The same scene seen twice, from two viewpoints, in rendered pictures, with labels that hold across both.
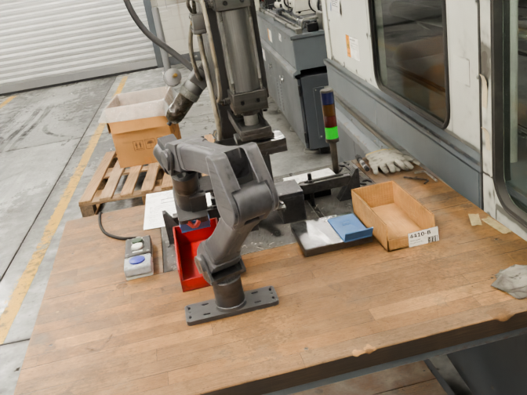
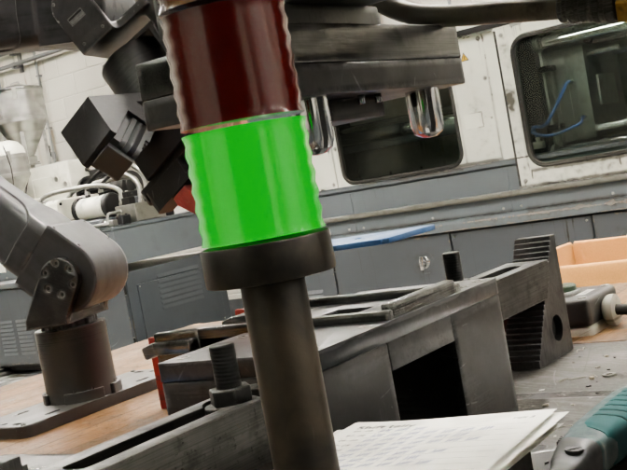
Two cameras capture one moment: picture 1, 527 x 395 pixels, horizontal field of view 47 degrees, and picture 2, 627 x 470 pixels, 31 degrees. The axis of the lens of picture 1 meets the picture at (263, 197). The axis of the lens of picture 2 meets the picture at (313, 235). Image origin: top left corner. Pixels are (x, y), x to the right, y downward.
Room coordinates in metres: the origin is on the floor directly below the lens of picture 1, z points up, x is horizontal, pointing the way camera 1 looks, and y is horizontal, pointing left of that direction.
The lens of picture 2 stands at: (1.95, -0.47, 1.07)
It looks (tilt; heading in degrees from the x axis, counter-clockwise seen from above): 3 degrees down; 132
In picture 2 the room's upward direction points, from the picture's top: 10 degrees counter-clockwise
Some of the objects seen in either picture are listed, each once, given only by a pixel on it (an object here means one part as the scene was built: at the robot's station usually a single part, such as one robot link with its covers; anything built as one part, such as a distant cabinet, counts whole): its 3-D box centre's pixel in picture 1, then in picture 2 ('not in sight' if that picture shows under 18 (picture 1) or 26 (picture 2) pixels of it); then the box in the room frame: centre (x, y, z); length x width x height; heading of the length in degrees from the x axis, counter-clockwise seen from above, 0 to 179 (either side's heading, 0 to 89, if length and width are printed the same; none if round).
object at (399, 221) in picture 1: (392, 214); not in sight; (1.37, -0.31, 0.93); 0.25 x 0.13 x 0.08; 7
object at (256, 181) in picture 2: (331, 132); (254, 182); (1.72, -0.23, 1.07); 0.04 x 0.04 x 0.03
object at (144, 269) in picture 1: (139, 270); not in sight; (1.36, 0.34, 0.90); 0.07 x 0.07 x 0.06; 7
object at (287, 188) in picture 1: (263, 193); (342, 324); (1.54, 0.00, 0.98); 0.20 x 0.10 x 0.01; 97
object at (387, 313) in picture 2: not in sight; (292, 340); (1.52, -0.03, 0.98); 0.13 x 0.01 x 0.03; 7
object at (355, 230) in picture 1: (349, 223); not in sight; (1.35, -0.20, 0.93); 0.15 x 0.07 x 0.03; 9
